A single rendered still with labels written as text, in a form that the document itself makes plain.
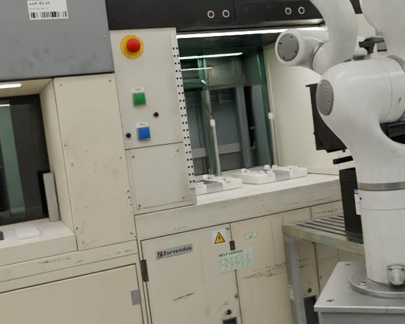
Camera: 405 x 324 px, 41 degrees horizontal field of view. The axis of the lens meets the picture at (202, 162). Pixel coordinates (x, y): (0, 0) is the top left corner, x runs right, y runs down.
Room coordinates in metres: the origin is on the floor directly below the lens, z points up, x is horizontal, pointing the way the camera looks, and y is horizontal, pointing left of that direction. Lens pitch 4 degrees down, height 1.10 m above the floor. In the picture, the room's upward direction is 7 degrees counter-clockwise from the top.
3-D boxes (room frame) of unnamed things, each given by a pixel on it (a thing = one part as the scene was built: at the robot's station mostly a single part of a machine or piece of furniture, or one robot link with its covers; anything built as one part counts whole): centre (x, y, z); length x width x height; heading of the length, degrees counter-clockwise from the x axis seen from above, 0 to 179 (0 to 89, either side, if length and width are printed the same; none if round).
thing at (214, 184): (1.93, 0.01, 0.89); 0.22 x 0.21 x 0.04; 22
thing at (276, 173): (2.03, -0.24, 0.89); 0.22 x 0.21 x 0.04; 22
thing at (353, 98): (0.99, -0.32, 1.07); 0.19 x 0.12 x 0.24; 105
